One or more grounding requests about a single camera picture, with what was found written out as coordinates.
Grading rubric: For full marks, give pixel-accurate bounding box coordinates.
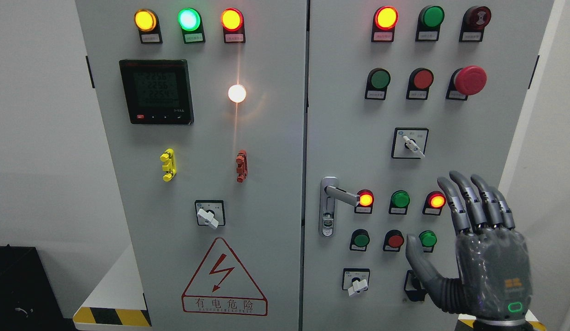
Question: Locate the silver door handle lever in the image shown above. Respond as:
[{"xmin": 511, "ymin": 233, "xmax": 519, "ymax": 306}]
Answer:
[{"xmin": 324, "ymin": 186, "xmax": 360, "ymax": 207}]

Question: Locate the silver door lock base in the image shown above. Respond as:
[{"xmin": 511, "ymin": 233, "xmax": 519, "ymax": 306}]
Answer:
[{"xmin": 319, "ymin": 176, "xmax": 338, "ymax": 237}]

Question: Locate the grey left cabinet door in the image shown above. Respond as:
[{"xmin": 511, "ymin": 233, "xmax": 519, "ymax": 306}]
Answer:
[{"xmin": 76, "ymin": 0, "xmax": 307, "ymax": 331}]

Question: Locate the grey cabinet door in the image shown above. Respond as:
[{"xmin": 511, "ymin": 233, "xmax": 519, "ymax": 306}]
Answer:
[
  {"xmin": 76, "ymin": 0, "xmax": 307, "ymax": 331},
  {"xmin": 302, "ymin": 0, "xmax": 553, "ymax": 331}
]

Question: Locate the grey right cabinet door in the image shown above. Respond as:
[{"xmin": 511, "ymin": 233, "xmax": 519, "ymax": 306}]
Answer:
[{"xmin": 302, "ymin": 0, "xmax": 553, "ymax": 331}]

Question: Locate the red terminal clip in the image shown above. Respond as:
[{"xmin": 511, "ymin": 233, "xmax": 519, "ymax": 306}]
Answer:
[{"xmin": 235, "ymin": 149, "xmax": 248, "ymax": 183}]

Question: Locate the white lit indicator light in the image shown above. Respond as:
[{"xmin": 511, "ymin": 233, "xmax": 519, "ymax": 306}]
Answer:
[{"xmin": 228, "ymin": 84, "xmax": 247, "ymax": 103}]

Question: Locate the red lit indicator middle left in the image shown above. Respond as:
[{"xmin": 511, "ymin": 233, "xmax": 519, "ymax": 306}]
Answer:
[{"xmin": 354, "ymin": 189, "xmax": 374, "ymax": 214}]

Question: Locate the red lit indicator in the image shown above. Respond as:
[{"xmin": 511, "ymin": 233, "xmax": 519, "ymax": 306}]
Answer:
[
  {"xmin": 354, "ymin": 189, "xmax": 374, "ymax": 214},
  {"xmin": 423, "ymin": 191, "xmax": 446, "ymax": 216},
  {"xmin": 371, "ymin": 6, "xmax": 399, "ymax": 43}
]

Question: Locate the green push button lower left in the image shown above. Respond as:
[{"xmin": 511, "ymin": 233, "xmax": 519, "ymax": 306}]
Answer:
[{"xmin": 349, "ymin": 228, "xmax": 370, "ymax": 251}]

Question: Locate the yellow terminal clip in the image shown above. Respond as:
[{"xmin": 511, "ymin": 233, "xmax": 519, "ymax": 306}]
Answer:
[{"xmin": 159, "ymin": 148, "xmax": 176, "ymax": 182}]

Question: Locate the green indicator middle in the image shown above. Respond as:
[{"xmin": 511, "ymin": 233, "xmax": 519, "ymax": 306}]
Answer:
[{"xmin": 389, "ymin": 190, "xmax": 410, "ymax": 215}]

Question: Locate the green push button upper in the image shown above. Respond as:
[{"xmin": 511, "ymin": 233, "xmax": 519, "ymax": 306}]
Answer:
[{"xmin": 364, "ymin": 68, "xmax": 391, "ymax": 100}]

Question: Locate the red push button lower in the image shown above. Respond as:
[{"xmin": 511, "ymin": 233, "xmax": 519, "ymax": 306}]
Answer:
[{"xmin": 382, "ymin": 229, "xmax": 405, "ymax": 253}]

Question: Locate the red push button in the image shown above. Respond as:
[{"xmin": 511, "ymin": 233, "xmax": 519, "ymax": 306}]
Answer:
[
  {"xmin": 405, "ymin": 68, "xmax": 434, "ymax": 100},
  {"xmin": 382, "ymin": 229, "xmax": 405, "ymax": 253}
]

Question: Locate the red electric hazard warning sticker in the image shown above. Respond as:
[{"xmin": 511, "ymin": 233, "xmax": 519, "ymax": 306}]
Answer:
[{"xmin": 182, "ymin": 237, "xmax": 268, "ymax": 316}]

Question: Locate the black digital power meter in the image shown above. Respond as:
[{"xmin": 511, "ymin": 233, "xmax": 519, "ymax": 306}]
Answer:
[{"xmin": 119, "ymin": 59, "xmax": 194, "ymax": 125}]

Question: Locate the red orange indicator light left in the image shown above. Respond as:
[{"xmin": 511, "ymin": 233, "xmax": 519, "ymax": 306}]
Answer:
[{"xmin": 220, "ymin": 7, "xmax": 246, "ymax": 43}]

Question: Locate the red lit indicator middle right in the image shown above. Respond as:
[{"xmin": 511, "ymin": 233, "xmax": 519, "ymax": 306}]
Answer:
[{"xmin": 423, "ymin": 191, "xmax": 446, "ymax": 216}]

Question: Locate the red push button upper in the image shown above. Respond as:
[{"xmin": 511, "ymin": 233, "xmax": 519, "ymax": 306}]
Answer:
[{"xmin": 405, "ymin": 68, "xmax": 434, "ymax": 100}]

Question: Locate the green lit indicator light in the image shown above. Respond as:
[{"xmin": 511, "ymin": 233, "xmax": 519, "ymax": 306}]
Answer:
[{"xmin": 177, "ymin": 8, "xmax": 205, "ymax": 44}]

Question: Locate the red lit indicator top right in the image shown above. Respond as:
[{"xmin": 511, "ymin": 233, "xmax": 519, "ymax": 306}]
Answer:
[{"xmin": 371, "ymin": 6, "xmax": 399, "ymax": 43}]

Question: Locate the red emergency stop mushroom button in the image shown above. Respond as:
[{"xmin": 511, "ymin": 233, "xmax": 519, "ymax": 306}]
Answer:
[{"xmin": 445, "ymin": 65, "xmax": 487, "ymax": 101}]

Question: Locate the yellow indicator light top left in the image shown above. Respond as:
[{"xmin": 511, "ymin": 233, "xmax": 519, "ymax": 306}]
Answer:
[{"xmin": 134, "ymin": 8, "xmax": 163, "ymax": 44}]

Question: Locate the green indicator top right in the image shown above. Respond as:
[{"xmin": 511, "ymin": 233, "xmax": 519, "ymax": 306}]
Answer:
[{"xmin": 415, "ymin": 6, "xmax": 445, "ymax": 42}]

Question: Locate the white cabinet base platform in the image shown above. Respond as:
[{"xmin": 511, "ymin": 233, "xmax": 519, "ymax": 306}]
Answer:
[{"xmin": 73, "ymin": 245, "xmax": 153, "ymax": 331}]

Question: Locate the dark red buzzer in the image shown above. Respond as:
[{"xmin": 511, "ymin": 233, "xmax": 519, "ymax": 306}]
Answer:
[{"xmin": 459, "ymin": 6, "xmax": 491, "ymax": 42}]

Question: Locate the black box at left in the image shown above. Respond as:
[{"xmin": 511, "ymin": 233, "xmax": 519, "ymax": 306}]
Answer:
[{"xmin": 0, "ymin": 245, "xmax": 63, "ymax": 331}]

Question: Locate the white selector switch left door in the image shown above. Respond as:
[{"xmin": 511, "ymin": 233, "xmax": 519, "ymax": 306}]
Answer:
[{"xmin": 194, "ymin": 200, "xmax": 225, "ymax": 229}]

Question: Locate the white selector switch upper right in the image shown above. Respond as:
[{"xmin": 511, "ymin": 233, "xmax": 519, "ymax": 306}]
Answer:
[{"xmin": 392, "ymin": 127, "xmax": 429, "ymax": 159}]

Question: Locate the white selector switch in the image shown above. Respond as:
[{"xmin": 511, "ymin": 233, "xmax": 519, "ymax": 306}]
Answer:
[
  {"xmin": 342, "ymin": 268, "xmax": 370, "ymax": 297},
  {"xmin": 392, "ymin": 127, "xmax": 429, "ymax": 159}
]

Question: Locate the white selector switch lower right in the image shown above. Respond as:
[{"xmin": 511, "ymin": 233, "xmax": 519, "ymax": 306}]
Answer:
[{"xmin": 342, "ymin": 268, "xmax": 370, "ymax": 297}]

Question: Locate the black key selector switch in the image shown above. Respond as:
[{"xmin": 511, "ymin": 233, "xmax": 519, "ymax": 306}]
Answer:
[{"xmin": 404, "ymin": 269, "xmax": 428, "ymax": 302}]

